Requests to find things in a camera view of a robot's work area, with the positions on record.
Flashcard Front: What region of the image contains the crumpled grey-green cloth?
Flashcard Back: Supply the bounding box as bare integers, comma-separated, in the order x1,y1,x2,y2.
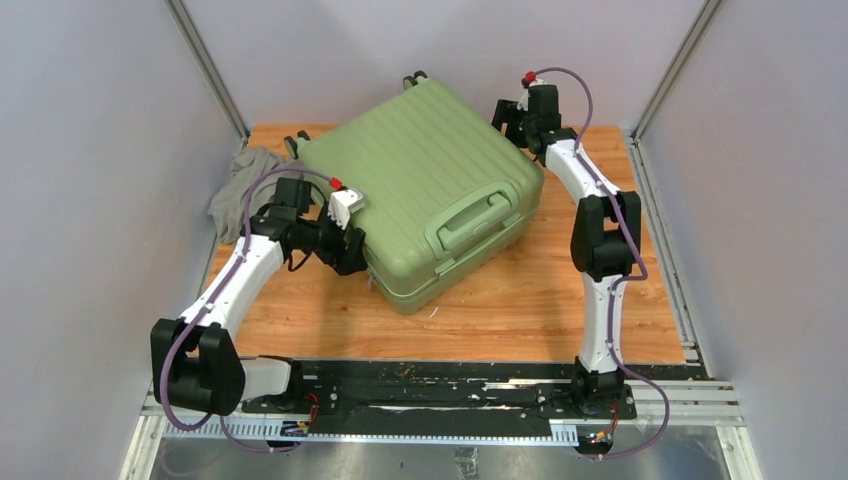
207,147,291,245

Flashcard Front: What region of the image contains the aluminium frame rail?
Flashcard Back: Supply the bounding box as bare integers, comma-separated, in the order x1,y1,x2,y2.
121,375,762,479

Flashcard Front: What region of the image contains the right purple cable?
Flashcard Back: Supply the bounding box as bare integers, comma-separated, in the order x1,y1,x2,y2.
521,66,672,461

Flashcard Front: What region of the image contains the green suitcase wheel rear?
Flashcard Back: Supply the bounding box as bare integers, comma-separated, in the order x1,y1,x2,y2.
402,70,428,91

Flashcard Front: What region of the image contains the green suitcase wheel middle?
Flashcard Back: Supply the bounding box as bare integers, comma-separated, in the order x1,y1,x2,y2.
283,130,311,160

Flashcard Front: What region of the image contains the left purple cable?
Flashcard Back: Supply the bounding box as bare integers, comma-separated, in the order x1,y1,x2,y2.
158,165,344,454

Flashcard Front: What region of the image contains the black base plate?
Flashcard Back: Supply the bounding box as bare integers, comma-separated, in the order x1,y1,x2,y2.
242,360,637,438

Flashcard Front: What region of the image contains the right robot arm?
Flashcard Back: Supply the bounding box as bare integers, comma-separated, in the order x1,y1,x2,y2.
492,80,641,418

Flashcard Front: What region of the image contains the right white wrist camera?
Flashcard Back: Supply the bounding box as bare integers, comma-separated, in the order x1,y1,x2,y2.
517,72,547,111

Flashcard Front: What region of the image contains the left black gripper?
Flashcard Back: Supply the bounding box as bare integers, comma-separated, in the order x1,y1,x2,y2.
298,202,369,275

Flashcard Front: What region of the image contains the green suitcase blue lining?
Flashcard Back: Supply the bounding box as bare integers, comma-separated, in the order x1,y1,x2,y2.
297,77,544,315

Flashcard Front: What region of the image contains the purple cable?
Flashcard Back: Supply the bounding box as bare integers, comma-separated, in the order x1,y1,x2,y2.
521,66,672,461
158,165,344,454

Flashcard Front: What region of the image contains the green suitcase wheel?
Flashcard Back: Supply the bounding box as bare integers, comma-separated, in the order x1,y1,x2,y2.
283,130,311,160
402,70,428,91

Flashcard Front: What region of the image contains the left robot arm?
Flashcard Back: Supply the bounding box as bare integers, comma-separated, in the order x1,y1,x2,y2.
150,178,366,416

